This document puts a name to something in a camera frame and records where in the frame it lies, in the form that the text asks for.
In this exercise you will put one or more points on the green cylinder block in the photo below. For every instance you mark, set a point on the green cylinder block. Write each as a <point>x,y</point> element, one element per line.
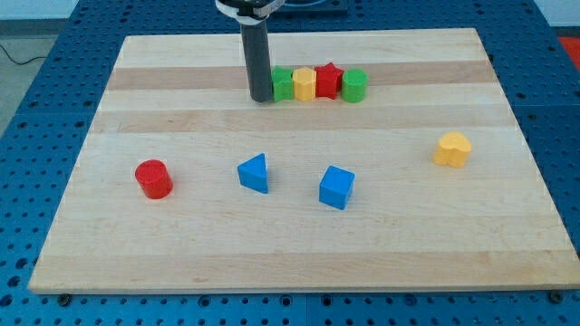
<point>354,85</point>

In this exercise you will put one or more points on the red cylinder block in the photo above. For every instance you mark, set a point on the red cylinder block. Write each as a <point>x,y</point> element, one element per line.
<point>154,179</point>

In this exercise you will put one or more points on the yellow heart block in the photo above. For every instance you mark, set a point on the yellow heart block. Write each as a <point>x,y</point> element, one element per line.
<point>453,150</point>

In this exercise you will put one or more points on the red object at right edge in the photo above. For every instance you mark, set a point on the red object at right edge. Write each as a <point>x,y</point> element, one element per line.
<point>571,45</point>

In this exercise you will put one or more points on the blue cube block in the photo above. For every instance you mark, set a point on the blue cube block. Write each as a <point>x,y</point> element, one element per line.
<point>336,187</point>

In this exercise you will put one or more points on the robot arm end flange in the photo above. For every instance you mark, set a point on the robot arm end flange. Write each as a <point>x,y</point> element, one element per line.
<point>248,12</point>

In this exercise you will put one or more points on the green star block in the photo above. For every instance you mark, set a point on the green star block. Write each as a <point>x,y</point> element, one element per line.
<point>283,85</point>

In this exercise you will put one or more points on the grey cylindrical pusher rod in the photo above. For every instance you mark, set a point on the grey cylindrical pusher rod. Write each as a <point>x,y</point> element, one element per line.
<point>257,59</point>

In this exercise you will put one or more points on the wooden board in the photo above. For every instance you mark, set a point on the wooden board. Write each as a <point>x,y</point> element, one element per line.
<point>410,225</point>

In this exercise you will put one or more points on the blue triangle block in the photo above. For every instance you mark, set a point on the blue triangle block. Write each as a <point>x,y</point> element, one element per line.
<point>253,174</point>

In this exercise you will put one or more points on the red star block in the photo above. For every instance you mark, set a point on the red star block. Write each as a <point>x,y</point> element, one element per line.
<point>328,80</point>

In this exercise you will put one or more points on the yellow hexagon block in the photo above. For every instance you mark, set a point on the yellow hexagon block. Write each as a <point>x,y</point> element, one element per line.
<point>304,82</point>

